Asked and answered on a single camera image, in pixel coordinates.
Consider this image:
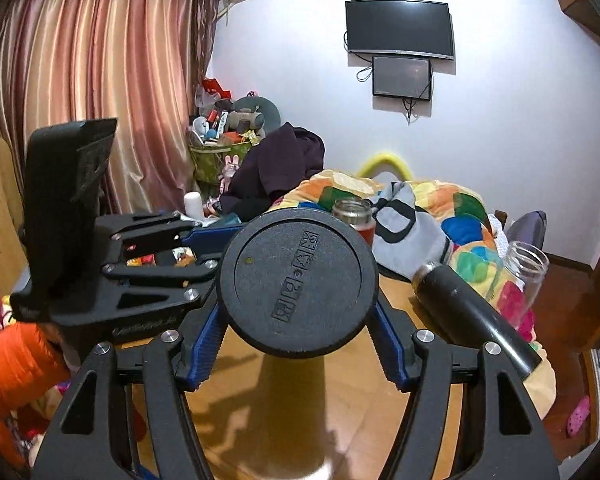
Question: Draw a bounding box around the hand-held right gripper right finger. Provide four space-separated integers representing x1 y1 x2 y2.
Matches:
369 304 562 480

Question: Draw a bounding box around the red steel open bottle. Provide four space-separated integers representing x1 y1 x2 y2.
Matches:
331 198 377 247

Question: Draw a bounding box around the white plastic bottle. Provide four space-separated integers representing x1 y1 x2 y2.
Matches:
183 191 205 222

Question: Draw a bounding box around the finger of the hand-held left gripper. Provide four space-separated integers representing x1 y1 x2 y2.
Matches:
96 211 242 262
101 258 222 312

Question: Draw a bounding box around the pink striped curtain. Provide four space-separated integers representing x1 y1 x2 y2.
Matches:
0 0 222 217

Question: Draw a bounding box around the yellow curved cushion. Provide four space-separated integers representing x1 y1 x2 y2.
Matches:
355 152 414 181

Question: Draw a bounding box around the pile of toys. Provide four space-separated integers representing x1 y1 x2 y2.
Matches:
189 91 282 150

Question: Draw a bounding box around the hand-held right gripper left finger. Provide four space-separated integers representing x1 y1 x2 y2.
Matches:
30 304 229 480

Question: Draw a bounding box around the small black wall monitor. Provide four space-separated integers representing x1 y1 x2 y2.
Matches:
371 55 434 103

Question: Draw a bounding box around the grey chair back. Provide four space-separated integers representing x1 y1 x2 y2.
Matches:
504 210 549 247

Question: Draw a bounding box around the wooden headboard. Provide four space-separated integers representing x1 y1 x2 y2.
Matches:
0 117 29 297

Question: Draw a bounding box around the pink clog shoe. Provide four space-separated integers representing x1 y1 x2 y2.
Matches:
565 394 592 439

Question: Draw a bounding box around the clear glass bottle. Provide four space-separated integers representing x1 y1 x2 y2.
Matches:
494 240 550 332

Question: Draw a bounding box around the dark purple clothing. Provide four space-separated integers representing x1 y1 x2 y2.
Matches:
219 122 327 222

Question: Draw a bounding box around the pink bunny plush toy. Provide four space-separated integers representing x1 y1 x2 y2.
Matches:
219 154 242 192

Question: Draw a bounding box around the grey and black cloth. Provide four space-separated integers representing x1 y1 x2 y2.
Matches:
366 181 454 282

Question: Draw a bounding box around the black thermos bottle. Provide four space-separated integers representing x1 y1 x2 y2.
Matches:
412 261 544 382

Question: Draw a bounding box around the colourful patterned blanket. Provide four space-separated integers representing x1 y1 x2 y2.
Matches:
269 169 557 418

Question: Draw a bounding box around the green toy basket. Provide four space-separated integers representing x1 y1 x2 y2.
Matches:
188 141 255 187

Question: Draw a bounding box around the orange jacket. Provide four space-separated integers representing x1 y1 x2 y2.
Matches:
0 321 74 467

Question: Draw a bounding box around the large black wall television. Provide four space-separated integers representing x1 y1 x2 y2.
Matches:
344 0 456 61

